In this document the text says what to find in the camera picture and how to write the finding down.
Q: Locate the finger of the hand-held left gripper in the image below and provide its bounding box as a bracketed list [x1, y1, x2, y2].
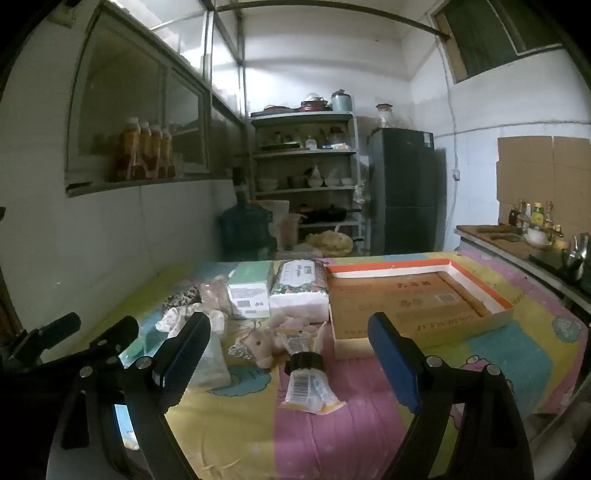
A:
[69, 316, 140, 370]
[9, 312, 82, 370]

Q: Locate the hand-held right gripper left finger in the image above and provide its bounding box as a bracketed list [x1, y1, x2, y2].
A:
[46, 312, 213, 480]

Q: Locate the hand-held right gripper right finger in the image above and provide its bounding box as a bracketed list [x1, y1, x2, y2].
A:
[367, 311, 536, 480]

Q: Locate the clear plastic bag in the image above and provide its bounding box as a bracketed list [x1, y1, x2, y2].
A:
[189, 332, 232, 391]

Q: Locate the orange-rimmed cardboard box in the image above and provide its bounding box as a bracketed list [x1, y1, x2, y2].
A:
[325, 258, 515, 361]

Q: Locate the plush rabbit toy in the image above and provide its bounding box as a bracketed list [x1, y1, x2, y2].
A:
[242, 314, 324, 370]

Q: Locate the floral tissue pack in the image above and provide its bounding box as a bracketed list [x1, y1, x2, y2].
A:
[269, 259, 331, 324]

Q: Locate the white dotted cloth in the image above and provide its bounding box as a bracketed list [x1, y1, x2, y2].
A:
[154, 305, 195, 333]

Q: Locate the leopard print scrunchie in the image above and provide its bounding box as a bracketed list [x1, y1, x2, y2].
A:
[164, 286, 204, 308]

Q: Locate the small fluffy scrunchie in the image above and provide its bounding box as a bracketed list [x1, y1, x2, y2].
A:
[198, 276, 232, 315]

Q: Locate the tube with black cap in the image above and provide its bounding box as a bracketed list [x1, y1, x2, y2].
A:
[277, 335, 347, 416]

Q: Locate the cartoon printed mat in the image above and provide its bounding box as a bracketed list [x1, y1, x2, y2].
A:
[88, 249, 589, 480]

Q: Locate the green tissue box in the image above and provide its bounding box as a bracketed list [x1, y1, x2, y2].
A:
[227, 261, 274, 320]

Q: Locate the pale yellow bundle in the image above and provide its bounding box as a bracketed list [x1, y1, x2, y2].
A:
[305, 231, 354, 257]

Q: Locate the large water jug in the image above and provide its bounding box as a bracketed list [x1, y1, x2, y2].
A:
[217, 198, 278, 261]

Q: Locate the black wok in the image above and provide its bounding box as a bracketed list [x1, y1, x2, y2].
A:
[298, 205, 361, 224]

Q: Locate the pale plastic bag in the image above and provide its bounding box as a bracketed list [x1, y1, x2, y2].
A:
[277, 213, 301, 252]

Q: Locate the dark refrigerator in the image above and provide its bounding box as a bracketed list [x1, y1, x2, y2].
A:
[367, 128, 446, 256]

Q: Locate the orange drink bottle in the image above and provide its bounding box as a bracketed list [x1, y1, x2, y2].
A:
[150, 124, 163, 180]
[159, 128, 175, 178]
[136, 121, 153, 180]
[115, 117, 141, 182]

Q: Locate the row of white crockery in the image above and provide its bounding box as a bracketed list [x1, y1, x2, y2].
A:
[256, 166, 354, 192]

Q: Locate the cluster of condiment bottles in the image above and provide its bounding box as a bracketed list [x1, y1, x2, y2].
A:
[508, 198, 557, 232]

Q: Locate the metal kettle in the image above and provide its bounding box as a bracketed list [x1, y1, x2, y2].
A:
[561, 233, 588, 282]

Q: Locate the metal shelf rack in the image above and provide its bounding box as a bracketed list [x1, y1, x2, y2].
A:
[248, 111, 365, 254]

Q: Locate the row of jars and bottles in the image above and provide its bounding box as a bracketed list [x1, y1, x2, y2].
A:
[259, 127, 356, 151]

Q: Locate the red pot with lid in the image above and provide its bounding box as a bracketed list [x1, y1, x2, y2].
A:
[299, 92, 331, 113]

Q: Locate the metal ceiling rod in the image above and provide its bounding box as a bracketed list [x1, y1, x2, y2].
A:
[215, 0, 451, 37]

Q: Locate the cardboard wall sheet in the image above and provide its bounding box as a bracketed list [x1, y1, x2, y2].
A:
[496, 135, 591, 227]

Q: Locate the interior glass window frame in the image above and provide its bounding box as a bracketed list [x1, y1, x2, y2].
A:
[65, 0, 245, 195]

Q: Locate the wall cable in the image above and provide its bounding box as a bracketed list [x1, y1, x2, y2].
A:
[441, 41, 462, 171]

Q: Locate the small wall window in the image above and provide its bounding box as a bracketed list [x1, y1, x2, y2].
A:
[434, 0, 564, 84]

